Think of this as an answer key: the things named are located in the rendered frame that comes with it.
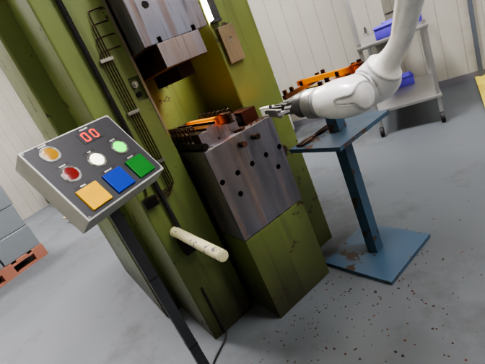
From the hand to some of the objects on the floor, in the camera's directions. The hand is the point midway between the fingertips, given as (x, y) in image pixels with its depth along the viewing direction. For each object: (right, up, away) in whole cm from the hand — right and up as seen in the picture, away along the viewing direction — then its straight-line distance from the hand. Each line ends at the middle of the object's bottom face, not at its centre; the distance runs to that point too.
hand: (268, 110), depth 121 cm
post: (-20, -113, +29) cm, 119 cm away
